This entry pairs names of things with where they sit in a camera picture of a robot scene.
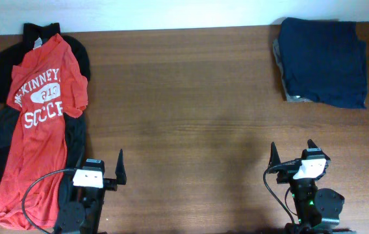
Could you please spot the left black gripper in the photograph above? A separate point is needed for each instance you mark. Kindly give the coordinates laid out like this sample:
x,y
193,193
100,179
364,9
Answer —
x,y
111,183

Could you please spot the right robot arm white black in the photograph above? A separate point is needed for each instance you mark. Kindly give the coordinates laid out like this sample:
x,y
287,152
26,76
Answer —
x,y
317,209

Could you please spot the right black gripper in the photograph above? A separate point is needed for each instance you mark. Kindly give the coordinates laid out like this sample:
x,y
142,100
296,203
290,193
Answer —
x,y
284,176

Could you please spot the red soccer t-shirt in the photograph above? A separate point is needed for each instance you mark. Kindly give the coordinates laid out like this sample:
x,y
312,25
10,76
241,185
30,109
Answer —
x,y
46,85

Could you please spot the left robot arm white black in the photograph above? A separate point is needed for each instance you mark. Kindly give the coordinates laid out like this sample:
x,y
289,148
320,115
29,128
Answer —
x,y
81,212

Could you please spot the black mesh garment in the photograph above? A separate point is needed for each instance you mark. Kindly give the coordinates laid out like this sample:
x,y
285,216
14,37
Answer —
x,y
14,54

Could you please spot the folded navy blue shirt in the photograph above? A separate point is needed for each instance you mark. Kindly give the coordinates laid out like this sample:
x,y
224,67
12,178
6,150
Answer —
x,y
323,61

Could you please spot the black Nike t-shirt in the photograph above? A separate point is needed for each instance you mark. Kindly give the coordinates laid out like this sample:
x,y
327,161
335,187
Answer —
x,y
75,138

